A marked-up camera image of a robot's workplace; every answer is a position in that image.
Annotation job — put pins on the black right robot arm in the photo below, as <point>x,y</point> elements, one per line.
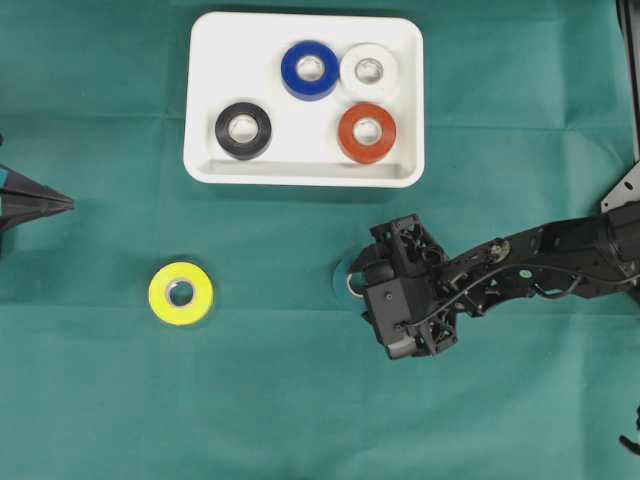
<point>587,257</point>

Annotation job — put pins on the red tape roll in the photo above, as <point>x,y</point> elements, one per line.
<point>366,154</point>

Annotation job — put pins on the blue tape roll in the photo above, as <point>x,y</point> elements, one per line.
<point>310,90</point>

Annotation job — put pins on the white plastic tray case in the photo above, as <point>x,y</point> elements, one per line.
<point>236,56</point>

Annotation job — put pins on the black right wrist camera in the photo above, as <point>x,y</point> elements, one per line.
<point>393,309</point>

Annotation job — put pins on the green table cloth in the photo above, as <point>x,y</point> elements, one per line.
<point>527,121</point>

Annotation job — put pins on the black tape roll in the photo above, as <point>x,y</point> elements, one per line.
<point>243,150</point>

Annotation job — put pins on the yellow tape roll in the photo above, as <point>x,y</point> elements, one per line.
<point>181,293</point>

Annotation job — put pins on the teal green tape roll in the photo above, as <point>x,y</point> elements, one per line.
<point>343,294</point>

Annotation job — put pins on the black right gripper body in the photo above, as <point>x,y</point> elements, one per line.
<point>415,254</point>

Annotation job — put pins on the white tape roll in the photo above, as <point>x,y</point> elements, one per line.
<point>369,72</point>

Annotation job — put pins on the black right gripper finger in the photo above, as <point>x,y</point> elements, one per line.
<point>374,263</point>

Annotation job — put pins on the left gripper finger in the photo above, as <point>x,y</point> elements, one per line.
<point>11,217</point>
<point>14,183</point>

